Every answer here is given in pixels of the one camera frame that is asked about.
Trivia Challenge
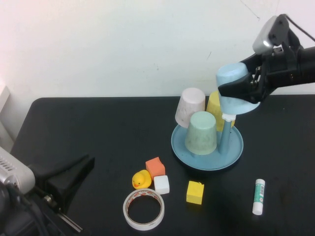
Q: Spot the black left camera cable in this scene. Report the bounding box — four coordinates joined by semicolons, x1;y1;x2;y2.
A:
4;183;54;236

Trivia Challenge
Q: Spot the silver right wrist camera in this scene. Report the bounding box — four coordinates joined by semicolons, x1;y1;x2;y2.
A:
252;14;290;54

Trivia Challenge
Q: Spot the yellow foam cube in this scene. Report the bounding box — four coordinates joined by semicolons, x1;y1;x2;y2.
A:
186;180;205;205

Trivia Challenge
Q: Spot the yellow rubber duck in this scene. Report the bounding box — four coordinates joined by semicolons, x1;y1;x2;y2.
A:
132;169;153;190

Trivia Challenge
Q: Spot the black camera cable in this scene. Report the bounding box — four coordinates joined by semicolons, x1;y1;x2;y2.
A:
284;14;315;42
4;183;54;236

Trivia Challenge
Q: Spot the black right camera cable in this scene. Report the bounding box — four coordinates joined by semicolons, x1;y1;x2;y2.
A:
284;14;315;42

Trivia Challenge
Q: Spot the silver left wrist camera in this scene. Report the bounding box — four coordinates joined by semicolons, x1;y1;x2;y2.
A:
0;147;36;194

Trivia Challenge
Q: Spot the pale green plastic cup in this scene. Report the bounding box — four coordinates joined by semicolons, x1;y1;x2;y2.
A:
184;111;218;156

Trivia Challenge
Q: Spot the green and white glue stick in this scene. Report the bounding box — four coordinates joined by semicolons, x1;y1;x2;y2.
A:
252;178;267;216

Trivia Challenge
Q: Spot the light blue plastic cup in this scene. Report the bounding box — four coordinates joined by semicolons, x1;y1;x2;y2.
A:
216;62;261;116

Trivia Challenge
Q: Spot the blue cup stand with pegs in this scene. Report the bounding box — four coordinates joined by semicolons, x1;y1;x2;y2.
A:
171;113;244;171

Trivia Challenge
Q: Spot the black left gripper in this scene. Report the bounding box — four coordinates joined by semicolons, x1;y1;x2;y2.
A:
27;154;96;233

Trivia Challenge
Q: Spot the orange foam cube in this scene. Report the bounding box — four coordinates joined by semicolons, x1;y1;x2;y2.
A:
145;157;165;178

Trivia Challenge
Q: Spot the yellow plastic cup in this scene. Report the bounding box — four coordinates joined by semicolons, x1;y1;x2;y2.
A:
206;90;237;132

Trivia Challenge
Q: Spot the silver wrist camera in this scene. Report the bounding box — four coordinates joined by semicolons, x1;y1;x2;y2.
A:
0;147;36;194
252;14;290;54

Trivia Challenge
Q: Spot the pale pink plastic cup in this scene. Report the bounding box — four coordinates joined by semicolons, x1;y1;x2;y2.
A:
174;88;206;128

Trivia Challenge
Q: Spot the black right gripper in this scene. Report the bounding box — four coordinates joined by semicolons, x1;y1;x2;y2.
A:
218;41;302;104

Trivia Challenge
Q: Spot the white adhesive tape roll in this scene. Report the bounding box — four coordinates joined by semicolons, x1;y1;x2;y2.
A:
122;188;165;231

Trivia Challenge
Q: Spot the white foam cube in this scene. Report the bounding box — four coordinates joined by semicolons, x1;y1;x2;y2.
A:
154;175;170;195

